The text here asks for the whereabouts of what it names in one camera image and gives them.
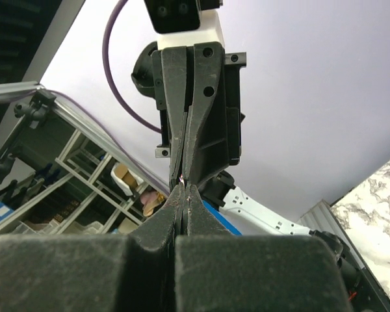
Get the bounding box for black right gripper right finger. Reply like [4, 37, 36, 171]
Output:
[174, 183, 354, 312]

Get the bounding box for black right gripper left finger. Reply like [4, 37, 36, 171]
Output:
[0, 185, 185, 311]

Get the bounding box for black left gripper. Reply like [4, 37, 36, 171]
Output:
[151, 42, 247, 187]

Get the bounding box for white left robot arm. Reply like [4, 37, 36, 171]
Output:
[131, 42, 363, 294]

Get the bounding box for metal storage shelf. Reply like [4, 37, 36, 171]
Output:
[0, 82, 166, 235]

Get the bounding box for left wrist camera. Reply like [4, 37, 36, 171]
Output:
[145, 0, 225, 50]

